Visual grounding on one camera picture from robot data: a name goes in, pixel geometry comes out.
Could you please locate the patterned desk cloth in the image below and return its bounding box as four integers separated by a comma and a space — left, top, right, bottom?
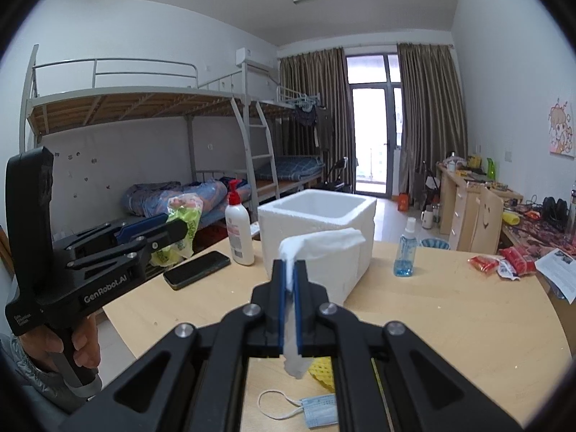
500, 204, 575, 260

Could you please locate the white styrofoam box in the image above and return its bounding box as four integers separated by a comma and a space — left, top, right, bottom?
258, 189, 376, 304

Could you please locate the black smartphone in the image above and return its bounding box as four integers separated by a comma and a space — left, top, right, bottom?
163, 251, 231, 291

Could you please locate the yellow object on desk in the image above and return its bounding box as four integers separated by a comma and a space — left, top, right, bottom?
502, 211, 520, 226

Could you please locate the white snack packet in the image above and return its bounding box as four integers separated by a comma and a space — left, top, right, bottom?
497, 258, 520, 281

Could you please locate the white foam wrap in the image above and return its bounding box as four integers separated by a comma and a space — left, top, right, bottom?
278, 228, 371, 379

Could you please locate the black folding chair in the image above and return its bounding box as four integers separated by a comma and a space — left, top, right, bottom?
320, 157, 351, 193

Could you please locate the white lotion pump bottle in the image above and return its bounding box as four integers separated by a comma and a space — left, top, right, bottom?
225, 180, 255, 266

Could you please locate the grey jacket left forearm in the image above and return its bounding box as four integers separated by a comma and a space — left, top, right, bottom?
1, 333, 89, 431

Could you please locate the left brown curtain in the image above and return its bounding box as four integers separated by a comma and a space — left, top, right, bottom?
280, 48, 356, 189

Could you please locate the person's left hand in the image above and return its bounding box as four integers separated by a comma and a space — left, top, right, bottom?
18, 314, 103, 370

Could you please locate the blue face mask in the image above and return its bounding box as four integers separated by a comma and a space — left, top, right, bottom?
257, 389, 339, 429

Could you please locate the anime wall picture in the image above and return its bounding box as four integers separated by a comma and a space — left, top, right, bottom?
548, 99, 575, 158

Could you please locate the yellow foam fruit net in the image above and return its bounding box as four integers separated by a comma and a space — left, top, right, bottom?
307, 357, 335, 393

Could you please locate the blue plaid quilt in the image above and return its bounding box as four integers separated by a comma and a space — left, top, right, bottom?
121, 176, 232, 217

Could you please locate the orange bag on floor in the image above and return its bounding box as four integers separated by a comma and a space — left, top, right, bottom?
397, 193, 410, 213

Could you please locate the red snack packet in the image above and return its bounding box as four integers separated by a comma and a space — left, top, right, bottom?
468, 256, 500, 275

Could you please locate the white thermos jug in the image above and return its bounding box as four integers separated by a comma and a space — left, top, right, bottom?
421, 205, 435, 230

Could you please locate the metal bunk bed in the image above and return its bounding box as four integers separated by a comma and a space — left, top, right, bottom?
19, 57, 323, 237

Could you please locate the wooden smiley chair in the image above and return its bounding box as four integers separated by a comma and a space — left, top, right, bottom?
471, 187, 504, 255

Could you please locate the bin with blue bag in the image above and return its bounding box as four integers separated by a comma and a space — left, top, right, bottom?
420, 237, 450, 251

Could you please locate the right brown curtain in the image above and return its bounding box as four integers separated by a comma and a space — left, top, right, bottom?
397, 43, 468, 197

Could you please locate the white air conditioner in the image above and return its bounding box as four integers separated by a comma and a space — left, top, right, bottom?
235, 48, 277, 72

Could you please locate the steel thermos bottle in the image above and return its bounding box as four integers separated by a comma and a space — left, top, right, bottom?
565, 183, 576, 242

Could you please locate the blue spray bottle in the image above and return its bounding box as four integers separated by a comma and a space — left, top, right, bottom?
392, 217, 418, 277

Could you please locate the brown curtain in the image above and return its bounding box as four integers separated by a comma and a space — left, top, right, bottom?
397, 43, 468, 197
280, 48, 356, 189

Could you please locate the large red snack pack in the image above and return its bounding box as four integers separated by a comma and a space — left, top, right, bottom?
499, 246, 537, 277

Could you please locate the green floral plastic bag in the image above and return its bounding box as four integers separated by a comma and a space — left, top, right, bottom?
150, 193, 203, 268

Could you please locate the printed white paper sheet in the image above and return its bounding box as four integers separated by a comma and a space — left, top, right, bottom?
535, 249, 576, 304

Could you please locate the light wooden desk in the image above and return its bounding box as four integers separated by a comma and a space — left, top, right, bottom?
436, 164, 523, 252

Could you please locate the glass balcony door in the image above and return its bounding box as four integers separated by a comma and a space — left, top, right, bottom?
347, 53, 403, 198

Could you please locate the green spray bottle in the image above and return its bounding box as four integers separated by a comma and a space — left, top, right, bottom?
486, 158, 496, 181

